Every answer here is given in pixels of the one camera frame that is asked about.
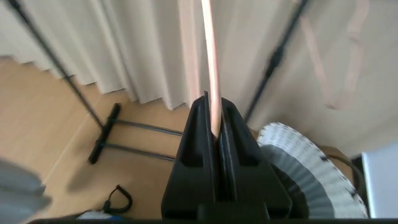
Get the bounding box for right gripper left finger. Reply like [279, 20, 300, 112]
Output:
[160, 90, 219, 219]

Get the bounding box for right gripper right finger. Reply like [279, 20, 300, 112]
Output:
[218, 98, 293, 219]

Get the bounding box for pale grey shorts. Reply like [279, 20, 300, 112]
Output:
[0, 157, 53, 224]

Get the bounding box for white laundry basket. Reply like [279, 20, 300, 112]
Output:
[256, 121, 370, 219]

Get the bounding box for black clothes rack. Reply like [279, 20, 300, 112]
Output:
[5, 0, 309, 166]

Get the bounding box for beige curtain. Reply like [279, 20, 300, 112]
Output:
[0, 0, 398, 158]

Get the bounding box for black cable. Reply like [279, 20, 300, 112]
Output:
[102, 184, 134, 216]

